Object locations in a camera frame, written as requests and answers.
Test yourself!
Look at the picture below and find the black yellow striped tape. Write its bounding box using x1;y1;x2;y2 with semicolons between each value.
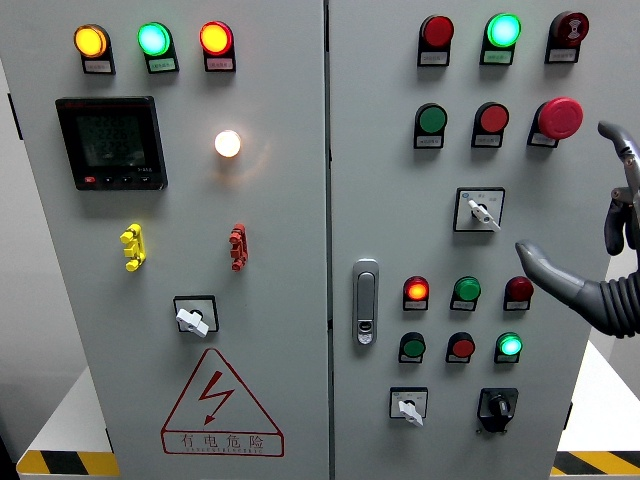
550;450;640;477
16;450;121;477

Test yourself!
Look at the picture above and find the dark red buzzer lamp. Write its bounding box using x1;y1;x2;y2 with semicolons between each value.
549;10;590;47

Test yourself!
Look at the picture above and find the red warning triangle sticker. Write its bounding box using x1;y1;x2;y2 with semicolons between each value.
160;347;286;458

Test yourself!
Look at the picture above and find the white round lamp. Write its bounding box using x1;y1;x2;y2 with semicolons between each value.
213;129;243;159

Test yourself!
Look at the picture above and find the small yellow handle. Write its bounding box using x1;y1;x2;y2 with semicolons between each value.
119;223;147;273

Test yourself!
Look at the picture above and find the small red handle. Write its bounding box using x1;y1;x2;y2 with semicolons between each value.
228;222;248;273

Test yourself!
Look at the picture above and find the small lit green push button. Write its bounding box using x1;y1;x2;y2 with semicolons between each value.
495;332;524;359

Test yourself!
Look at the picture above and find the large red stop button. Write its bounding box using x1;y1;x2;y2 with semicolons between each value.
534;96;585;140

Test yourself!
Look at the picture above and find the black cabinet hinge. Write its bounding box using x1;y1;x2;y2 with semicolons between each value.
6;93;24;142

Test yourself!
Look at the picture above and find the small dark red lamp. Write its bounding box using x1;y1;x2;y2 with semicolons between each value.
504;276;535;303

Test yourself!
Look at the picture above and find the yellow round lamp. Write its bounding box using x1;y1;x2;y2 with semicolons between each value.
73;23;110;60

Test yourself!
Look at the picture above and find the small green round lamp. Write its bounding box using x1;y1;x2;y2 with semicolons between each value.
453;276;482;303

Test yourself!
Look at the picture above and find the silver door lock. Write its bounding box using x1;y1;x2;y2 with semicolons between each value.
351;258;380;347

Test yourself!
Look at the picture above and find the small red push button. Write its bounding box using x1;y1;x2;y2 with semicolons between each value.
447;332;476;359

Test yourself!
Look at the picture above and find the grey handle turn switch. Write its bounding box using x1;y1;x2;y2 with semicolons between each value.
452;187;506;234

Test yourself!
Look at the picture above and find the black display meter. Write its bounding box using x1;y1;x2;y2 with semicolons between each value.
54;95;169;192

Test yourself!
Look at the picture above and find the pale grey cabinet door with lock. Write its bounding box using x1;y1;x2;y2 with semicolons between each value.
327;0;640;480

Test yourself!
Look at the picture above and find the small red round lamp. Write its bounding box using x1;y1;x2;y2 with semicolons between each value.
402;275;430;302

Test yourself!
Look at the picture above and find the small white handle turn switch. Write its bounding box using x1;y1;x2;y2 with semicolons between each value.
389;386;429;427

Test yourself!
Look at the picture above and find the black handle turn switch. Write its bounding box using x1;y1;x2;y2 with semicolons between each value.
476;387;520;435

